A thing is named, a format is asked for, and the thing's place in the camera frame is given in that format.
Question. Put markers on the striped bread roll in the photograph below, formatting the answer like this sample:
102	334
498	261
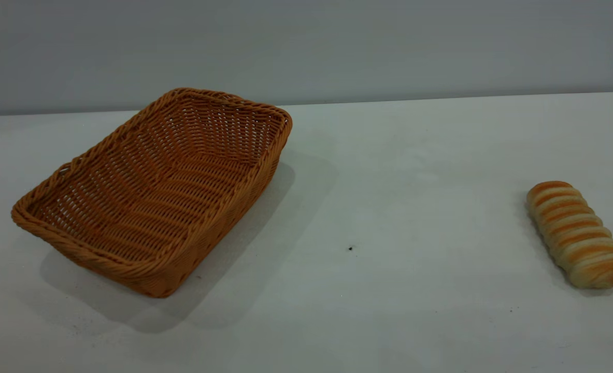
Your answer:
575	233

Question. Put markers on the orange woven wicker basket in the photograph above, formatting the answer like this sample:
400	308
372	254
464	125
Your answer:
145	207

